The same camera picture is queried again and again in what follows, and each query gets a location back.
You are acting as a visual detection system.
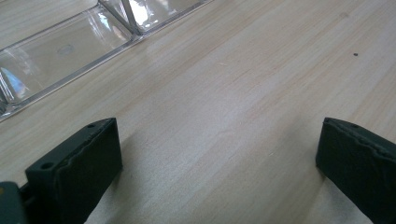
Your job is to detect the clear acrylic book rack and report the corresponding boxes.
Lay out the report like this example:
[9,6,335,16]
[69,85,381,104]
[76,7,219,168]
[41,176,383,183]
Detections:
[0,0,216,123]

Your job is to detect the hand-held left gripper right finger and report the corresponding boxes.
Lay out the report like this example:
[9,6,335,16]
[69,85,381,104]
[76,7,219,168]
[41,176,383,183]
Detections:
[315,117,396,224]

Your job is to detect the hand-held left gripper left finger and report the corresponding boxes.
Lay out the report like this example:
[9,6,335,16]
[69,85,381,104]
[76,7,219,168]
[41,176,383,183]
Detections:
[24,117,123,224]

